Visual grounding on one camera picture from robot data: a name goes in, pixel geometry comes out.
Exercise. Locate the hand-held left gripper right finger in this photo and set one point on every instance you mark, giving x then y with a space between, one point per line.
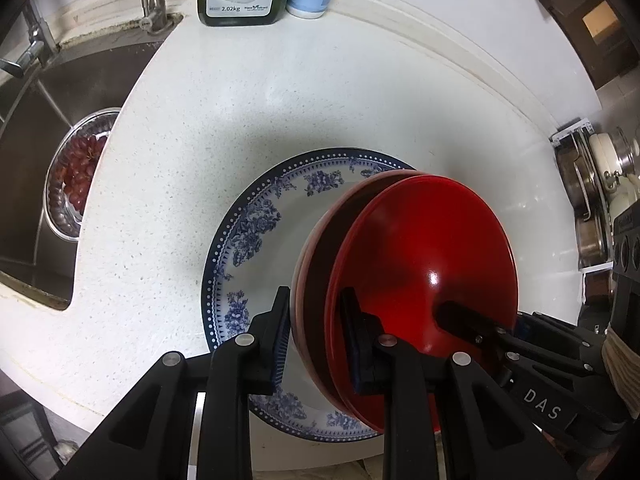
352 340

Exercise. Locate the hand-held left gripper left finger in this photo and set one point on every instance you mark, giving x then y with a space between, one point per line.
280 345

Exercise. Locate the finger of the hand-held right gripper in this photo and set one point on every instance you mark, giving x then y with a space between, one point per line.
465 322
560 332

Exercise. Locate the large blue floral plate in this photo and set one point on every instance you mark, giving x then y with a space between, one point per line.
265 280

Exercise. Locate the pink bowl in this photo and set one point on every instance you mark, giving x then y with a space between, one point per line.
314 265

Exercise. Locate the red and black bowl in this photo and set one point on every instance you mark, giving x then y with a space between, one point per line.
425 240

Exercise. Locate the steel pot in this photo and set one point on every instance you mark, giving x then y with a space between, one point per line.
575 175
592 240

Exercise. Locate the cream pot with glass lid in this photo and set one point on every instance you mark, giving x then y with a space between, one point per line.
612 155

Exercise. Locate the metal pot rack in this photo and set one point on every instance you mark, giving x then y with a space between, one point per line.
567 135

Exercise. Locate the steel colander bowl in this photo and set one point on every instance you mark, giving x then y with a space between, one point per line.
62 220

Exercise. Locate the bunch of red grapes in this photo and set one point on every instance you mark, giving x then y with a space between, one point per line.
80 170

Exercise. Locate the stainless steel sink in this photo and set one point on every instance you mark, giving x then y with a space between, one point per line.
30 170

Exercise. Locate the large chrome faucet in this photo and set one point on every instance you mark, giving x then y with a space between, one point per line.
35 40

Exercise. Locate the dark brown window frame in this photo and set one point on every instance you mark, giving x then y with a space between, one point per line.
600 40

